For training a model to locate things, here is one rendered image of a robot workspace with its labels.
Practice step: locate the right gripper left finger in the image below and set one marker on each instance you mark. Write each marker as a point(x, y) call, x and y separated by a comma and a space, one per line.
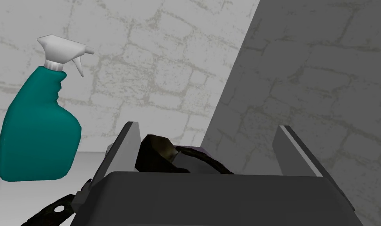
point(123, 153)

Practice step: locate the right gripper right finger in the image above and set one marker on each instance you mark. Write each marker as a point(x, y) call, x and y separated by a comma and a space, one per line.
point(295, 153)

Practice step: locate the teal spray bottle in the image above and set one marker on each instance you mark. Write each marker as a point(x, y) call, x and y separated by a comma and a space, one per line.
point(37, 131)

